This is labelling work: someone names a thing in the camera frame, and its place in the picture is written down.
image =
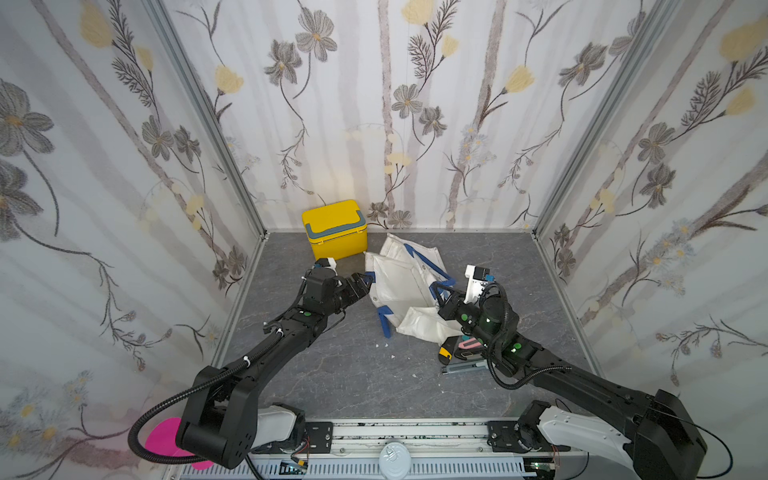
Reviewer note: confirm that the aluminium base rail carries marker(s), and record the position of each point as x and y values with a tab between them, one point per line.
440	449

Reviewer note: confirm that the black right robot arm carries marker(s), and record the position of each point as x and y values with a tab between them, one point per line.
653	434

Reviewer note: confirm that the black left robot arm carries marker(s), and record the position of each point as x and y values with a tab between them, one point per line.
222	421

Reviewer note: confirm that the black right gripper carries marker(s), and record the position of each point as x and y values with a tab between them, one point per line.
449	302

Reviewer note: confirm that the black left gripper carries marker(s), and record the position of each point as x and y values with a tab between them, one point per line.
351	288

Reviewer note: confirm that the grey blue utility knife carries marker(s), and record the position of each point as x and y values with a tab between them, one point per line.
463	367

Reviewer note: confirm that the yellow plastic box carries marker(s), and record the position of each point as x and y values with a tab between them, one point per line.
337	230

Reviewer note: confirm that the magenta plastic funnel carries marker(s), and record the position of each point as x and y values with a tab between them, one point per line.
162	439

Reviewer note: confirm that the white Doraemon tote bag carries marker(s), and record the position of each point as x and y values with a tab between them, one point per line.
403	272

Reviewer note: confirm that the yellow black utility knife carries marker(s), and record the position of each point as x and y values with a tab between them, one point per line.
447	349

